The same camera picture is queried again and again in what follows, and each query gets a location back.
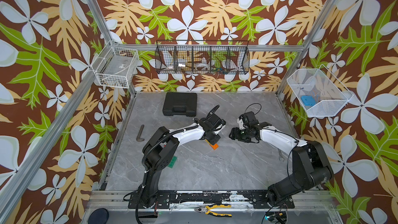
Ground orange lego brick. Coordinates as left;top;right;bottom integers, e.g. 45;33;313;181
210;144;219;150

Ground dark green lego brick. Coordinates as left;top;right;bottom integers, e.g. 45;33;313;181
168;156;177;168

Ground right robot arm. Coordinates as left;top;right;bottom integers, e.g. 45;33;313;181
229;125;334;206

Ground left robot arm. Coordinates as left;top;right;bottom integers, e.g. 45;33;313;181
138;113;226;207

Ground black plastic tool case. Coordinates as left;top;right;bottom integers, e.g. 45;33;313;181
162;92;198;117

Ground blue object in basket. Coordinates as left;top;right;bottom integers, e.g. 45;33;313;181
301;95;317;107

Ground white mesh basket right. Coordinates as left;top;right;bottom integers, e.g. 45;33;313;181
287;65;353;118

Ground black round disc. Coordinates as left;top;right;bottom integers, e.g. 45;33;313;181
88;208;109;224

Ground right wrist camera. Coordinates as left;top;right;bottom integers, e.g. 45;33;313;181
237;111;259;130

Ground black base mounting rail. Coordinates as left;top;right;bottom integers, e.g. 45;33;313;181
128;190;295;209

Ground black wire basket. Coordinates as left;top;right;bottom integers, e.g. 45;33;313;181
154;40;250;75

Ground yellow handled pliers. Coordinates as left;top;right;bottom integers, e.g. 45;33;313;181
194;204;233;218

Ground white wire basket left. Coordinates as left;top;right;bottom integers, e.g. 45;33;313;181
92;41;140;89

